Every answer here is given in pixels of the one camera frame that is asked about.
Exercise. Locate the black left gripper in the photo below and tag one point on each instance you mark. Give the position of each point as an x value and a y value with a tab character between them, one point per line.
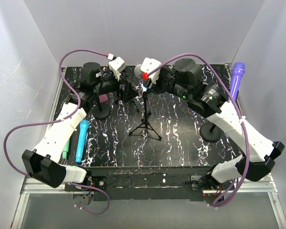
128	93

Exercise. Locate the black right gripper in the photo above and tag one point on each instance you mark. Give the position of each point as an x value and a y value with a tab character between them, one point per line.
165	69

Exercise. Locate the glitter purple silver-head microphone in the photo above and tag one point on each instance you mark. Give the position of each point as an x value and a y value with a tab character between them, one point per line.
137	71

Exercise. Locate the black tripod stand with ring clamp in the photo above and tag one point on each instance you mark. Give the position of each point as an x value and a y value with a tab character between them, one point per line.
145	124

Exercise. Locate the mint green microphone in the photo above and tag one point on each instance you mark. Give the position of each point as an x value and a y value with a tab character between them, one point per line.
65	150

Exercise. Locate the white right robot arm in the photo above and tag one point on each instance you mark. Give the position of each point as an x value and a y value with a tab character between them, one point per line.
259	153

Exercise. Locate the black round-base clip stand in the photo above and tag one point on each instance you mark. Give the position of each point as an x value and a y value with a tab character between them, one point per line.
101	110

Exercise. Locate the cyan blue microphone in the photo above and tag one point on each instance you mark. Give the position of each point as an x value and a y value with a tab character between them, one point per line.
84	124

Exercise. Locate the black round-base stand right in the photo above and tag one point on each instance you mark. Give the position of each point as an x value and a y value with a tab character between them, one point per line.
210	132

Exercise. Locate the solid purple microphone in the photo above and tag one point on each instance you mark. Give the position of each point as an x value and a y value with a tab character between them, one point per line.
237	73

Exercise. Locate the blue and white block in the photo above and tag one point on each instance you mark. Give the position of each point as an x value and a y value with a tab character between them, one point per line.
145	86

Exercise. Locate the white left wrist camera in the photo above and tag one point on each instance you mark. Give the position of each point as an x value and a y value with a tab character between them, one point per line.
117	66

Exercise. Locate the black front mounting rail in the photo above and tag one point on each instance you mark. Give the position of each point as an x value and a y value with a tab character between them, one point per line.
155	183

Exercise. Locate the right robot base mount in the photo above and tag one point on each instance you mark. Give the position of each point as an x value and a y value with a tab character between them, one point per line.
213	194

